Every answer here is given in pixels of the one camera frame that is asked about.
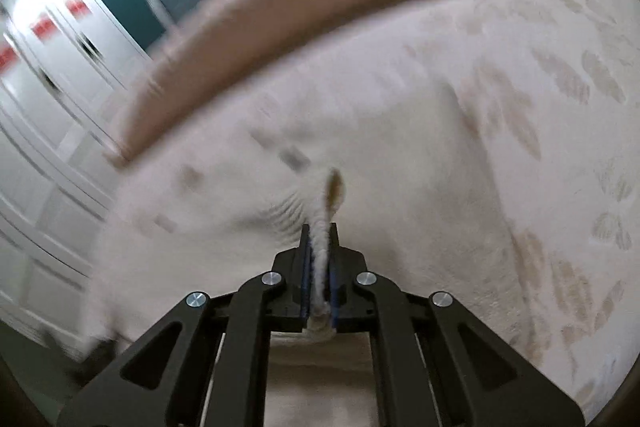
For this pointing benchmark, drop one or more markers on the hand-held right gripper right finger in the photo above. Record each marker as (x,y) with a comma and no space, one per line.
(334,277)

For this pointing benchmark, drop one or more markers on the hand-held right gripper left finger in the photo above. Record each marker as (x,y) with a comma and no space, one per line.
(305,277)

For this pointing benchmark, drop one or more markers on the white leaf-patterned blanket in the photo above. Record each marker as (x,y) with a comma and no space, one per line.
(550,157)

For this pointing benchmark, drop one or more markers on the white fluffy garment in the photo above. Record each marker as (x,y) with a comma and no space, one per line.
(325,217)

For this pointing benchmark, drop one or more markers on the pink pillow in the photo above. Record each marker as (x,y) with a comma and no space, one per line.
(300,7)

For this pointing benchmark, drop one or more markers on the white panelled wardrobe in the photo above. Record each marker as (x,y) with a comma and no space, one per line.
(55,57)

